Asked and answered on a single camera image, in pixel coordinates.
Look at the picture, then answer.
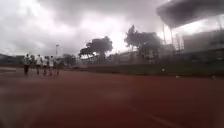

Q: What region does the red running track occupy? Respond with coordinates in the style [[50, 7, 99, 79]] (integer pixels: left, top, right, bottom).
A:
[[0, 66, 224, 128]]

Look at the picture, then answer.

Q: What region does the grass strip beside track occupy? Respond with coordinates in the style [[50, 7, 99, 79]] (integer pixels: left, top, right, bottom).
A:
[[76, 63, 224, 78]]

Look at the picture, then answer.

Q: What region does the cluster of dark trees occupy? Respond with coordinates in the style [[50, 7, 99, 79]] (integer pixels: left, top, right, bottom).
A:
[[123, 24, 165, 60]]

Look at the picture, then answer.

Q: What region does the floodlight pole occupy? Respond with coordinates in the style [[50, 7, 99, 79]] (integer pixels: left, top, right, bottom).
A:
[[54, 43, 61, 60]]

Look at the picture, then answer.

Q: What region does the group of people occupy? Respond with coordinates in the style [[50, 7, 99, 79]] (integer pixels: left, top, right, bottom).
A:
[[22, 53, 62, 77]]

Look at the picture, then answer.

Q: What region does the grandstand with roof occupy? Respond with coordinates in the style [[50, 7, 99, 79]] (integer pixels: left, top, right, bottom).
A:
[[155, 0, 224, 63]]

